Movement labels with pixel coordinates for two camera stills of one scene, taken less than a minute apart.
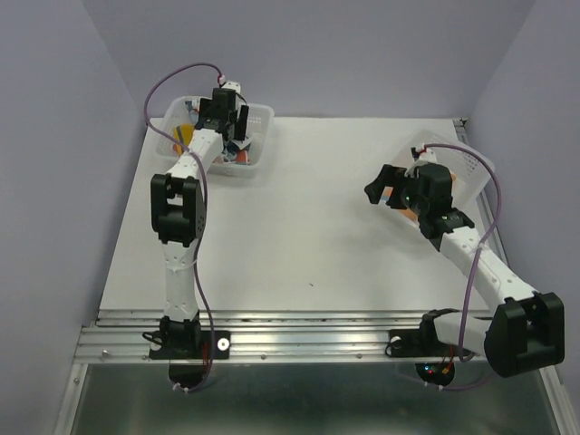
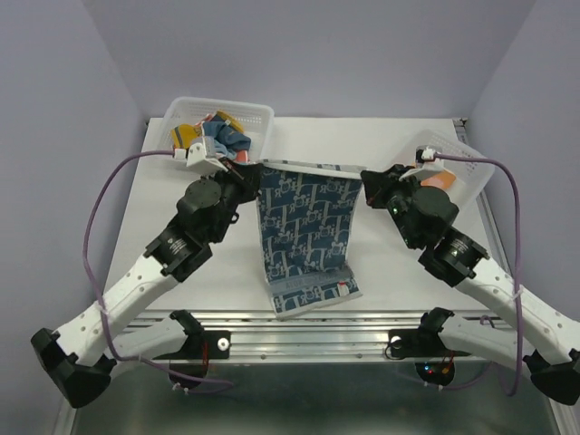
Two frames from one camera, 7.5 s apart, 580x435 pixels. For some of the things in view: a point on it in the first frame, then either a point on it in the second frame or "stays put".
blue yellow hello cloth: x=183 y=133 stays put
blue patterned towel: x=230 y=149 → x=306 y=213
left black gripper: x=237 y=124 → x=247 y=178
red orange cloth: x=242 y=157 stays put
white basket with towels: x=240 y=158 stays put
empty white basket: x=470 y=168 stays put
